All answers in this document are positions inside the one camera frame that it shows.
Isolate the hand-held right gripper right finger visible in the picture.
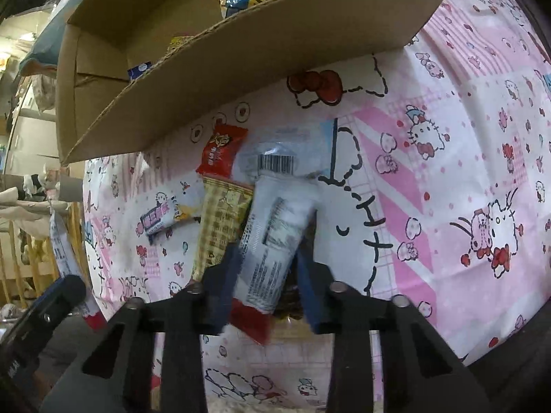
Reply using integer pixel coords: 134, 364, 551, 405
296, 253, 489, 413

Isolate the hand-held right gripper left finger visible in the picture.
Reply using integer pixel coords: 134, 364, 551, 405
43, 247, 244, 413

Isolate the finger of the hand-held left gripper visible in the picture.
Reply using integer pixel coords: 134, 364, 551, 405
6, 274, 87, 356

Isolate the white and red bar wrapper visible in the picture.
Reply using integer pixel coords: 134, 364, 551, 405
228, 172, 321, 347
48, 213, 107, 332

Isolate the white blue long packet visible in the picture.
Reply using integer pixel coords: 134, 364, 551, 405
127, 61, 155, 82

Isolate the brown cardboard box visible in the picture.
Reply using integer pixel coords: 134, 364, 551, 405
55, 0, 458, 166

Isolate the wooden clothes rack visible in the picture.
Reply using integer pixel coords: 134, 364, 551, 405
0, 200, 87, 306

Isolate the yellow cartoon snack packet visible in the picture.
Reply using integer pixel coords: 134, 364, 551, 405
189, 176, 256, 282

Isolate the small red white snack packet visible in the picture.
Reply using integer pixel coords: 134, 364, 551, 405
137, 202, 202, 246

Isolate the clear white blue-edged packet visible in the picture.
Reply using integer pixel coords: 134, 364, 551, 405
237, 123, 341, 181

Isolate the pink cartoon printed bedsheet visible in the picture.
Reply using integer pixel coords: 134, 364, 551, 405
82, 0, 551, 413

